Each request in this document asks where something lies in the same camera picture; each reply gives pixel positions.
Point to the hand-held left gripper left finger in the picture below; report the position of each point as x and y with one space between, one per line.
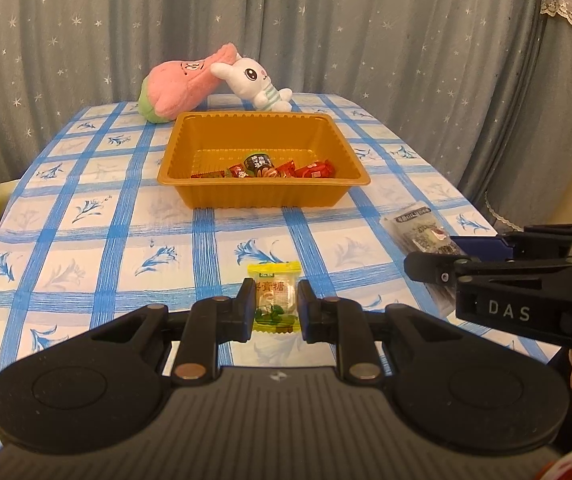
247 310

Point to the small red candy packet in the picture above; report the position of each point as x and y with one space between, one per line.
237 172

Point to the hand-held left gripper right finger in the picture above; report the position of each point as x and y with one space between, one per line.
306 310

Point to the blue checked tablecloth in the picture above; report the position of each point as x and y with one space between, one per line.
91 240

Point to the long orange-red candy packet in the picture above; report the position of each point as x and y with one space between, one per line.
208 175

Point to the golden plastic tray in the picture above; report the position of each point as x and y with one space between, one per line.
266 130

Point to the grey star-print curtain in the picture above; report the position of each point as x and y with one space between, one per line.
365 35

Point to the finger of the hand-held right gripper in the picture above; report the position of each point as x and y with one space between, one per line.
480 245
430 267

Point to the red candy packet gold circle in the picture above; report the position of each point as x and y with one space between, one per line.
312 170

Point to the pink plush toy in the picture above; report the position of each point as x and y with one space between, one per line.
176 90

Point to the cream padded seat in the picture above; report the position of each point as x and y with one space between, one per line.
6 195

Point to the brown candy packet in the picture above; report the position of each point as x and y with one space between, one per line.
268 173

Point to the yellow candy packet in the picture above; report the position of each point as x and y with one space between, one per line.
272 295

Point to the clear grey snack packet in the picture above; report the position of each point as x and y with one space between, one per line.
415 225

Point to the white bunny plush toy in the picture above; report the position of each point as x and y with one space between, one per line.
246 80

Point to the dark round snack packet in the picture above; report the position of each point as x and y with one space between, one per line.
258 162

